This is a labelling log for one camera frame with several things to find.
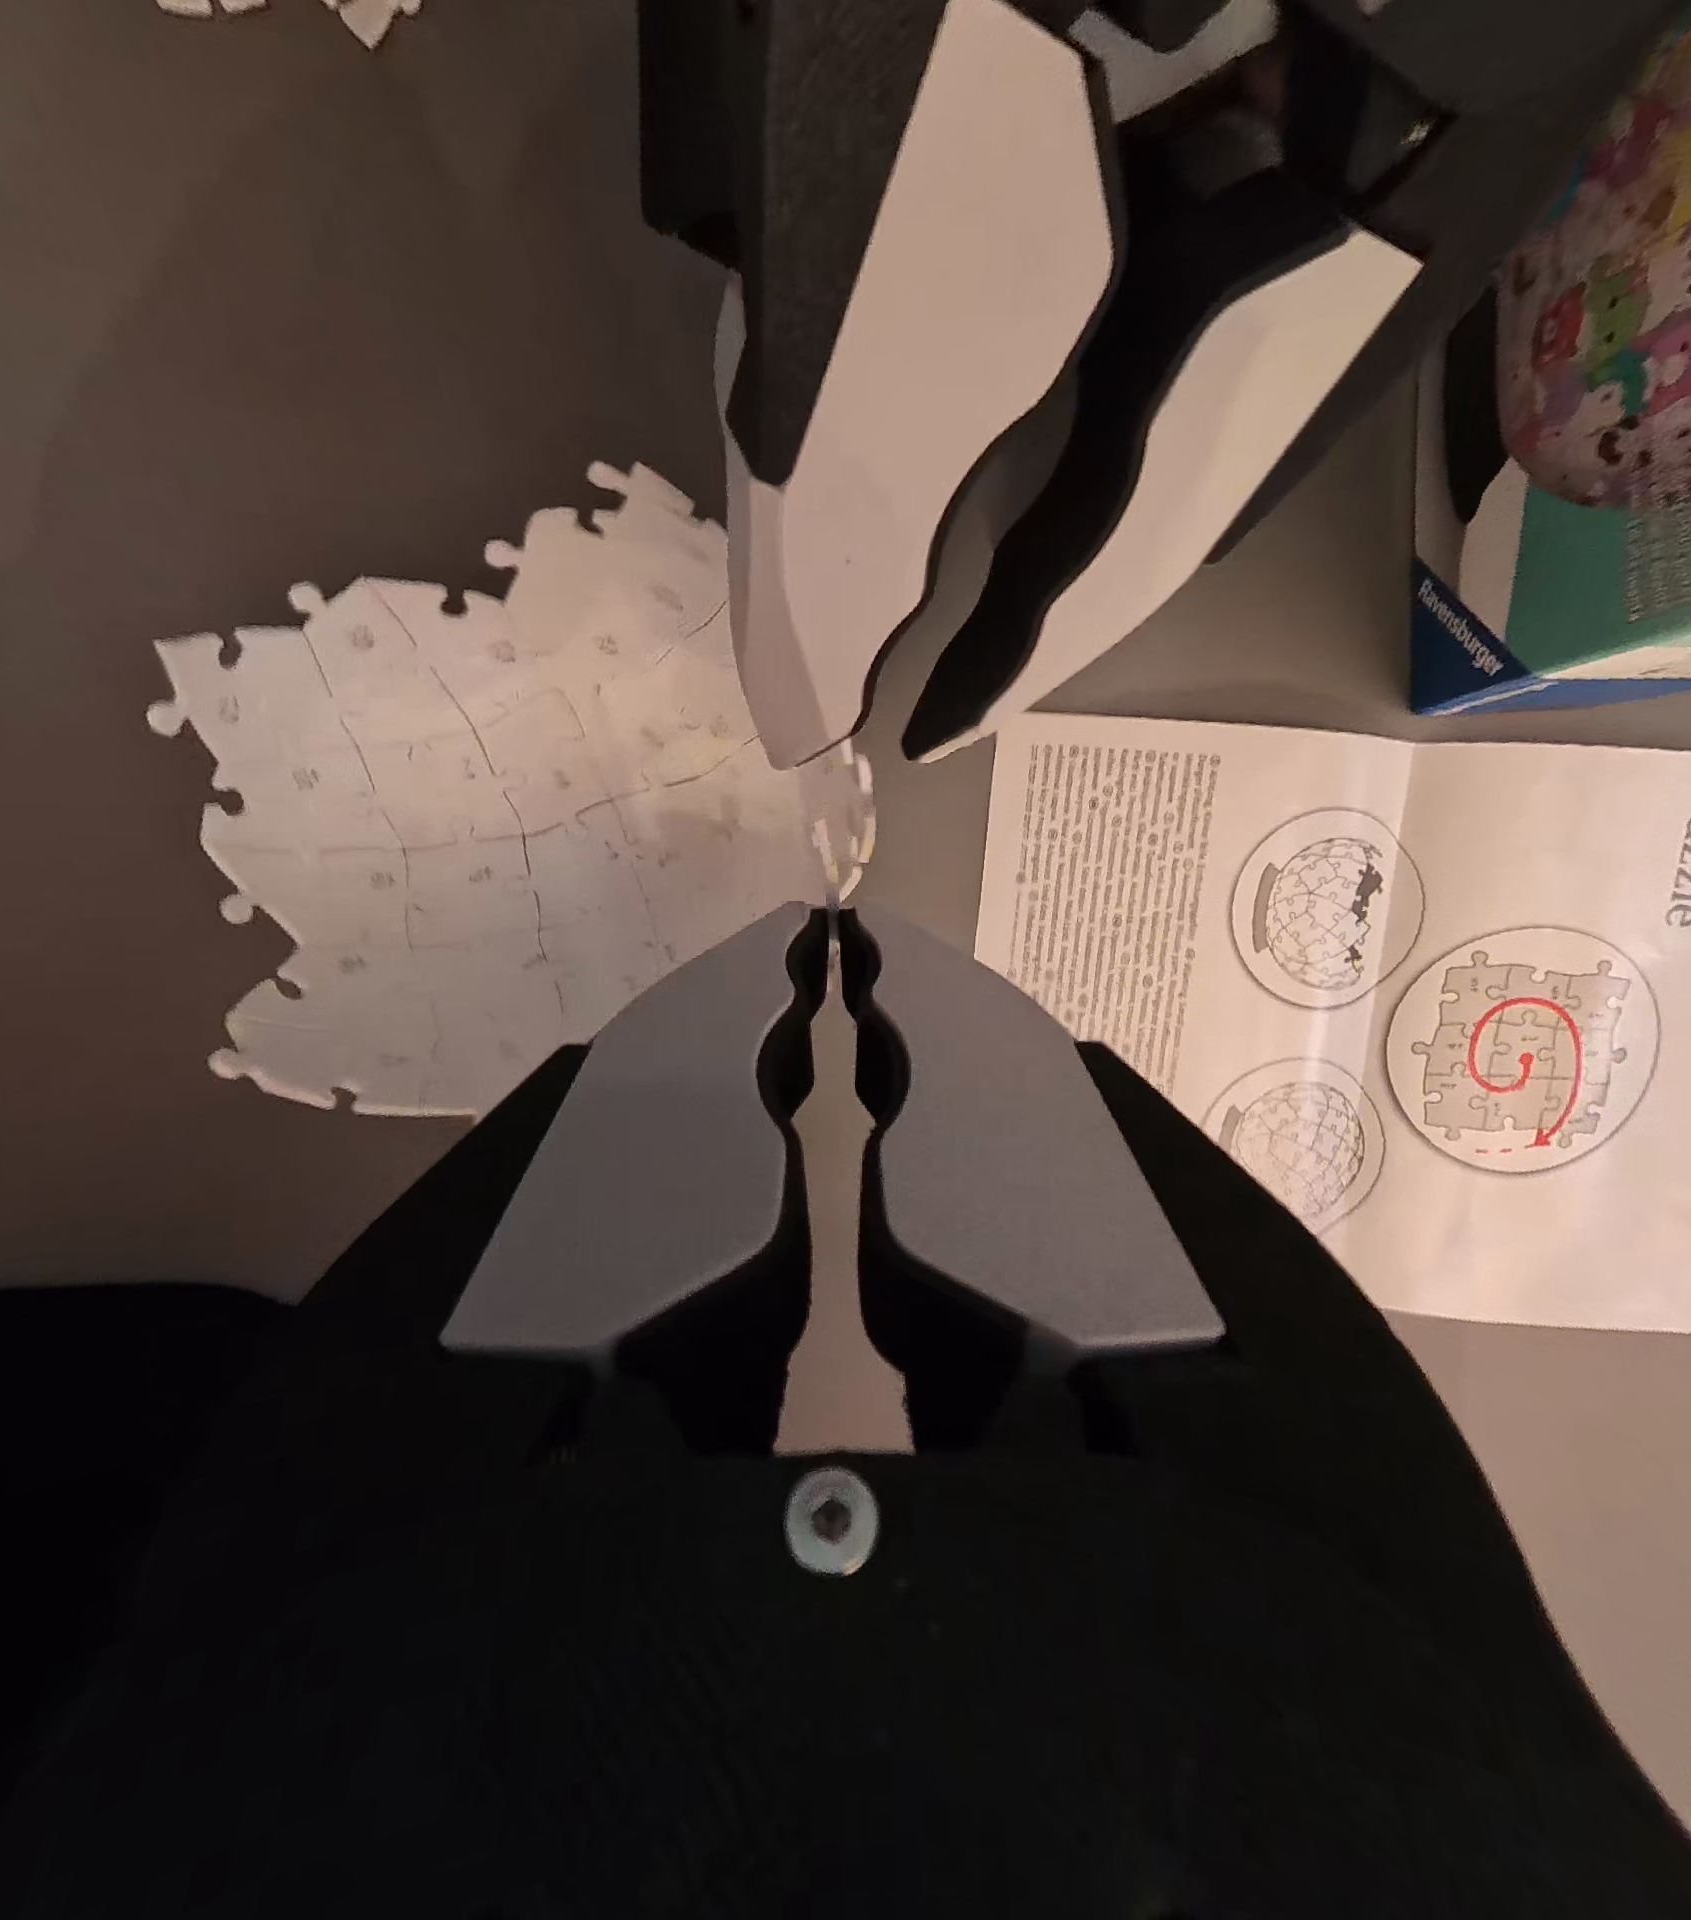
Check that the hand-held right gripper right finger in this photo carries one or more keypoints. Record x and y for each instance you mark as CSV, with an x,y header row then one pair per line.
x,y
1040,1185

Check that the spread of white jigsaw pieces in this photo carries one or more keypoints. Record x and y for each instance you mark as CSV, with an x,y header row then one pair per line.
x,y
321,13

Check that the colourful puzzle box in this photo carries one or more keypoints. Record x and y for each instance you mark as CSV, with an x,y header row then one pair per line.
x,y
1640,375

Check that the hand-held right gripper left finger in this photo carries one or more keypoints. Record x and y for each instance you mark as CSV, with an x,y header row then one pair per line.
x,y
637,1185

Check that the folded paper leaflet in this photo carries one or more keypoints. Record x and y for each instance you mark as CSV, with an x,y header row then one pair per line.
x,y
1386,1050

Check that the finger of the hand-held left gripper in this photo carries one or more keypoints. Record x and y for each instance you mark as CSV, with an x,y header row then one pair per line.
x,y
980,301
1266,391

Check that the partly built puzzle ball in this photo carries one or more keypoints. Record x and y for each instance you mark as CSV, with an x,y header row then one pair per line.
x,y
455,840

